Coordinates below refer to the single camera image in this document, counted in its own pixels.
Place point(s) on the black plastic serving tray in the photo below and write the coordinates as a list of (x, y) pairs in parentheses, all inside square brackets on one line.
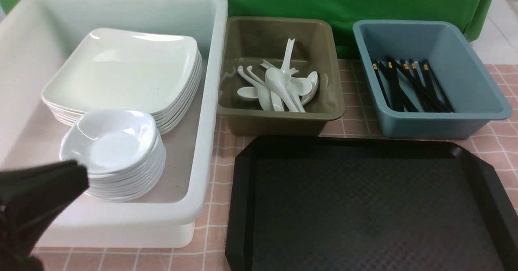
[(339, 204)]

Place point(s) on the black chopsticks in bin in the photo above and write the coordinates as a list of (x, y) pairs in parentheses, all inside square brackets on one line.
[(411, 86)]

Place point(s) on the stack of small white bowls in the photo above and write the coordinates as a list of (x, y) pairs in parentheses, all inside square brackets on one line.
[(130, 184)]

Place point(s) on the white spoons in bin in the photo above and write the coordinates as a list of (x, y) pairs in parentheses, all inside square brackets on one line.
[(280, 88)]

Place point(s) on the olive green plastic bin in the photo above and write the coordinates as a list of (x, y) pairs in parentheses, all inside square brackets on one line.
[(250, 41)]

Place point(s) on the blue plastic bin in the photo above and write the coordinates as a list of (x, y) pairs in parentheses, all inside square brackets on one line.
[(469, 86)]

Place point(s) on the stack of white square plates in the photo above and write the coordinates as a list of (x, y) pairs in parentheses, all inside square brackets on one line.
[(121, 68)]

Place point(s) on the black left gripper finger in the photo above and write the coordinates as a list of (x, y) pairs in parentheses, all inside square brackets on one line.
[(31, 199)]

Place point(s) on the small white sauce bowl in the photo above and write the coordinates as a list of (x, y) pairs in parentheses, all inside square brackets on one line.
[(110, 140)]

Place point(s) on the large white plastic tub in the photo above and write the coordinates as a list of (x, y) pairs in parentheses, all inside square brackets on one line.
[(37, 36)]

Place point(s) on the pink checkered tablecloth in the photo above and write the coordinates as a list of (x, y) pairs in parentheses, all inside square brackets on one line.
[(495, 143)]

